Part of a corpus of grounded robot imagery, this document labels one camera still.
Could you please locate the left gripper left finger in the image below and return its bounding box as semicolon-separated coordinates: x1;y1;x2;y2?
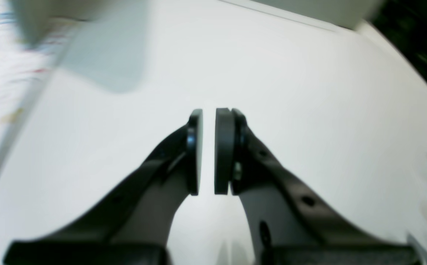
4;109;203;265

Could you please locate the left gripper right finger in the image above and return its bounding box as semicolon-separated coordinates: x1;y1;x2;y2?
214;108;420;265

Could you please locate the grey chair right side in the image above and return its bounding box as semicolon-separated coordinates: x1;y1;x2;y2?
9;0;150;93

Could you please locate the terrazzo patterned table cover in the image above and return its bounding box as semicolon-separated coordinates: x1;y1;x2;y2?
0;0;82;165

